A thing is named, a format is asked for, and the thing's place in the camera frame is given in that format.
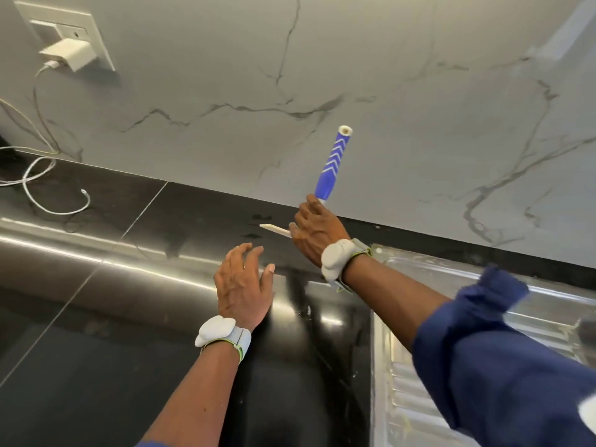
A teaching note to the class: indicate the white charger plug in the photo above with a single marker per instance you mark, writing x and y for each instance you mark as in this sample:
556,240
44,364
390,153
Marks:
70,53

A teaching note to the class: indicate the person's left hand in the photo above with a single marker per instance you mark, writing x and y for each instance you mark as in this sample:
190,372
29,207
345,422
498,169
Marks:
242,288

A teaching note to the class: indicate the white left wrist tracker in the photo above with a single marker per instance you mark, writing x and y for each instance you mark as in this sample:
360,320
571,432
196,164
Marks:
219,330

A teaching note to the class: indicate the blue white squeegee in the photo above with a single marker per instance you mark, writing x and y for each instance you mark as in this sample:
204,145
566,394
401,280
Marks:
331,164

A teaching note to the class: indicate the stainless steel sink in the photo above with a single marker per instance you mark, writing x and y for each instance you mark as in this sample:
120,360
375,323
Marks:
400,405

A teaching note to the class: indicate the person's left forearm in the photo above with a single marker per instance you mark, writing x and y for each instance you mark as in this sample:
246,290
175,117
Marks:
200,395

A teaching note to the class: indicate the white wall socket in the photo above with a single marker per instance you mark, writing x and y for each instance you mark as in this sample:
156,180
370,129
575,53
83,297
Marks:
93,37

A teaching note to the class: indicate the person's right hand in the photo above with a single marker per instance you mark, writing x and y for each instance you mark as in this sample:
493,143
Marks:
317,230

